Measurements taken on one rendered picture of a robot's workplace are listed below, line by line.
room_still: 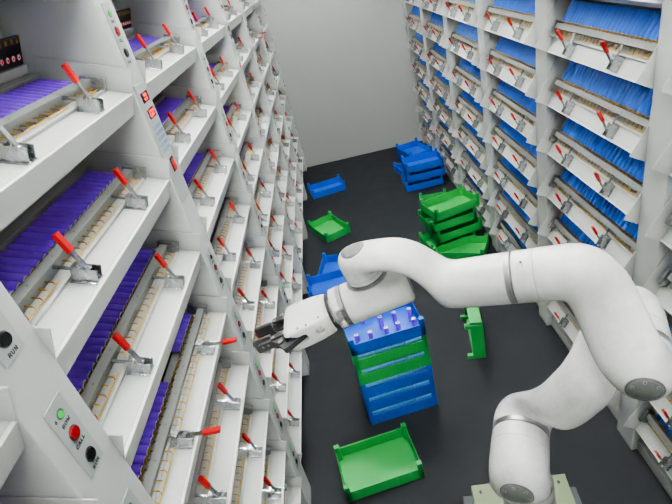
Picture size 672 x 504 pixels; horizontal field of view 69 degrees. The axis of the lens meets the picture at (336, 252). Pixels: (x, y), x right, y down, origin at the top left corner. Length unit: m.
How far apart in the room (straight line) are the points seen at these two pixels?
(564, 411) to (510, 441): 0.16
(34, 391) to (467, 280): 0.64
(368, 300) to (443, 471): 1.21
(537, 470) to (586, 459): 0.97
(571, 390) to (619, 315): 0.21
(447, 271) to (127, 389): 0.58
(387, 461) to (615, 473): 0.80
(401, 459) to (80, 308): 1.54
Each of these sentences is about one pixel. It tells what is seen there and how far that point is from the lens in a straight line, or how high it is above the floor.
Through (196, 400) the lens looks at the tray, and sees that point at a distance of 1.15.
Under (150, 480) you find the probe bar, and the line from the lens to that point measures 1.01.
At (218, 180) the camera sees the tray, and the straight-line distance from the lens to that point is 1.70.
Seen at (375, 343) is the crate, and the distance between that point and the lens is 1.91.
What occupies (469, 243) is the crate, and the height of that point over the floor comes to 0.00.
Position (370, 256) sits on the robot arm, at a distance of 0.87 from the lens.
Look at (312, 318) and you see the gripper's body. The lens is 0.95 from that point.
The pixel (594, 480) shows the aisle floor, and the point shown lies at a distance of 2.06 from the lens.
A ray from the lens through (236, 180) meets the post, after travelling 1.95.
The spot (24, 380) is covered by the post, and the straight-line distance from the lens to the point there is 0.67.
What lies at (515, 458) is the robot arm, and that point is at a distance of 1.13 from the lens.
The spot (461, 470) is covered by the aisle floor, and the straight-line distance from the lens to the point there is 2.04.
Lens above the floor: 1.69
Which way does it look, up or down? 30 degrees down
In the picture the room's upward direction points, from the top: 15 degrees counter-clockwise
